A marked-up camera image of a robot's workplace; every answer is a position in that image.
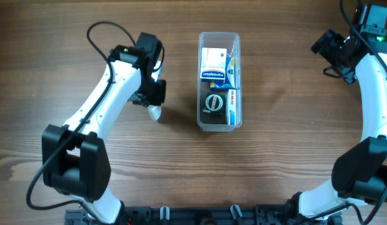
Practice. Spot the clear plastic container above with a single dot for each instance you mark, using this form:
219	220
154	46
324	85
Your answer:
231	42

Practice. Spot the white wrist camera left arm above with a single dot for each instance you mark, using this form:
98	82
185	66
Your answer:
156	74

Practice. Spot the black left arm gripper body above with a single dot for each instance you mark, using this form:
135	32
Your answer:
159	92

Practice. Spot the white blue Hansaplast box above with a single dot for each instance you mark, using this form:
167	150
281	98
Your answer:
213	64

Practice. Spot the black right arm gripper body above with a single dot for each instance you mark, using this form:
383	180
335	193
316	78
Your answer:
324	42

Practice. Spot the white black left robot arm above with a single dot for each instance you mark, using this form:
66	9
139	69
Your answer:
75	161

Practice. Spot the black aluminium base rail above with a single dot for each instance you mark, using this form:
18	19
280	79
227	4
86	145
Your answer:
256	215

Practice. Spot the green white round-logo box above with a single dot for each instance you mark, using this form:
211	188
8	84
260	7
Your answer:
214	104

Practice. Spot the white glue bottle clear cap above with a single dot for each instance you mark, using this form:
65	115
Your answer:
154	112

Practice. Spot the blue yellow medicine box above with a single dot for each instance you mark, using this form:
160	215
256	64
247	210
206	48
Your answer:
229	82

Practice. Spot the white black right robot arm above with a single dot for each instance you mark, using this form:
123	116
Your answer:
359	176

